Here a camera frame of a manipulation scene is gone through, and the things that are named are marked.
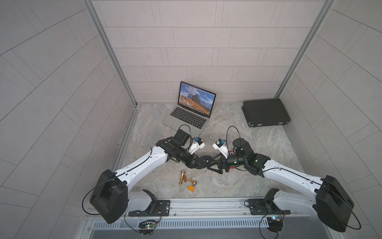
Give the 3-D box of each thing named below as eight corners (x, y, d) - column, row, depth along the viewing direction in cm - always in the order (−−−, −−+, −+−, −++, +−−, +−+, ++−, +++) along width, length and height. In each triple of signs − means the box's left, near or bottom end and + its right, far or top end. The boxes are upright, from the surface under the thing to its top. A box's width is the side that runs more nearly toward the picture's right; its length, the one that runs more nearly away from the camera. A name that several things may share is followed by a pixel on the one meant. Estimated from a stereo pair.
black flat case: (246, 127, 104) (249, 121, 98) (241, 105, 118) (243, 98, 113) (287, 128, 104) (292, 122, 99) (276, 105, 118) (280, 98, 113)
